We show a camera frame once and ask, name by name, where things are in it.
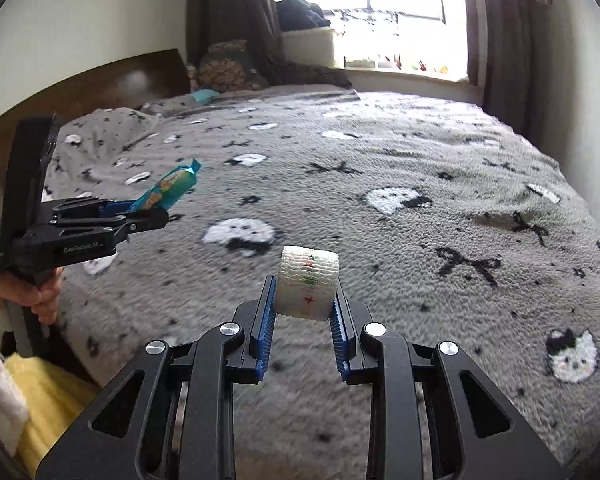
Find brown patterned cushion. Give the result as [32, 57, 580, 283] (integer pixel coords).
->
[197, 40, 271, 94]

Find brown wooden headboard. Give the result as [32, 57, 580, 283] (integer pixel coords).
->
[0, 49, 192, 173]

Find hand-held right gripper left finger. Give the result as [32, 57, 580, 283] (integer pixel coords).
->
[35, 274, 278, 480]

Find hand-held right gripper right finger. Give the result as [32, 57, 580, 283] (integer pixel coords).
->
[330, 294, 564, 480]

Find teal snack packet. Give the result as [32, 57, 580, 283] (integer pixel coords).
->
[132, 158, 203, 211]

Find dark clothes pile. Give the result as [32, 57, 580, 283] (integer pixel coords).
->
[275, 0, 332, 31]

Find dark brown curtain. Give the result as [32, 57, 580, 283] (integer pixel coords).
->
[467, 0, 547, 134]
[200, 0, 354, 90]

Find white cloth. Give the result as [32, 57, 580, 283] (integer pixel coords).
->
[0, 355, 30, 453]

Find grey printed fleece blanket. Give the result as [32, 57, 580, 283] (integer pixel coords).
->
[40, 84, 600, 467]

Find white storage box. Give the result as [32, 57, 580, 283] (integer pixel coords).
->
[281, 27, 344, 69]

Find person's left hand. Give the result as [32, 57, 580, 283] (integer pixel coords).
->
[0, 266, 65, 326]

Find row of small figurines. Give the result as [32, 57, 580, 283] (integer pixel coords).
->
[345, 54, 452, 74]

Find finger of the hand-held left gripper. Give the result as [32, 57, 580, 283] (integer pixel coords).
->
[41, 197, 148, 221]
[50, 208, 171, 241]

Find black metal rack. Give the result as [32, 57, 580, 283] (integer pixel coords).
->
[330, 8, 402, 27]

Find yellow rug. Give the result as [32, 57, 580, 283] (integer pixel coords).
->
[4, 354, 103, 478]

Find white printed bandage roll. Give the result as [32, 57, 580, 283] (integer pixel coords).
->
[276, 244, 341, 321]

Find grey printed pillow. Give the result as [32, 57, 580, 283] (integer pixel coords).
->
[44, 107, 162, 198]
[140, 96, 201, 117]

